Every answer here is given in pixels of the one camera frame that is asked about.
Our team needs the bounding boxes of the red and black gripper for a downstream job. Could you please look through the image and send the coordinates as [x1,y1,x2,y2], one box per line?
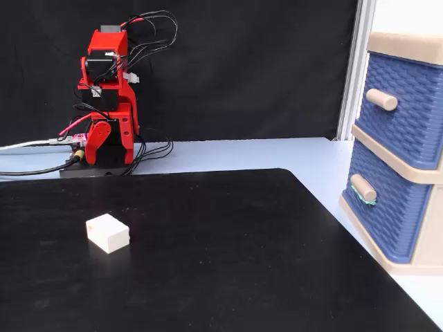
[77,82,135,165]

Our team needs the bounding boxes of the white block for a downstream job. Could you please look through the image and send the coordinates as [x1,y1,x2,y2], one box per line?
[85,213,131,255]

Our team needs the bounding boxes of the blue drawer green banded handle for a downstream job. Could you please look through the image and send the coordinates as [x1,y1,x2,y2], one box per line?
[341,140,433,264]

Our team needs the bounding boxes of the beige plastic drawer cabinet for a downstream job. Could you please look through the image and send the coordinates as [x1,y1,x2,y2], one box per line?
[338,31,443,276]

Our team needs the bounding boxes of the pink controller board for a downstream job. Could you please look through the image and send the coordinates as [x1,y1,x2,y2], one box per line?
[65,132,88,147]

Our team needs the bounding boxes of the black backdrop cloth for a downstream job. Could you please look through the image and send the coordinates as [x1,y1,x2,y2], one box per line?
[0,0,361,148]

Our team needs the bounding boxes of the black table mat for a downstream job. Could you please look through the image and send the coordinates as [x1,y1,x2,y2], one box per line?
[0,168,442,332]

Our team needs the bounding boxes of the green rubber band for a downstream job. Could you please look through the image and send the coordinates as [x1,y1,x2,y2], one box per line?
[350,184,377,207]

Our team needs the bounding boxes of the pink red cable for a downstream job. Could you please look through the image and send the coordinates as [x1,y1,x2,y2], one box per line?
[58,113,93,138]

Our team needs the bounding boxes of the thin black servo wires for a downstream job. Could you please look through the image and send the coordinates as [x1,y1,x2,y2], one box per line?
[120,127,174,176]
[119,10,179,72]

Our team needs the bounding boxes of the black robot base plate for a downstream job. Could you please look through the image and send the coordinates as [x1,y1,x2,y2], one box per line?
[59,161,132,179]

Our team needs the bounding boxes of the white USB cable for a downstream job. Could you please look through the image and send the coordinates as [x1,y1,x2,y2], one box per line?
[0,137,75,151]

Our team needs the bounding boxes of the black power cable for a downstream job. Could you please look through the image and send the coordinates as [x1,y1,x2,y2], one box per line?
[0,150,84,176]

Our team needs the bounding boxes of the white aluminium frame post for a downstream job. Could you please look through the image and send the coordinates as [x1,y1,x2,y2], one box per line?
[337,0,378,141]

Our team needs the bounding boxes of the blue drawer plain beige handle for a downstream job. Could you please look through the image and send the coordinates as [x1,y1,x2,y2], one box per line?
[354,51,443,170]

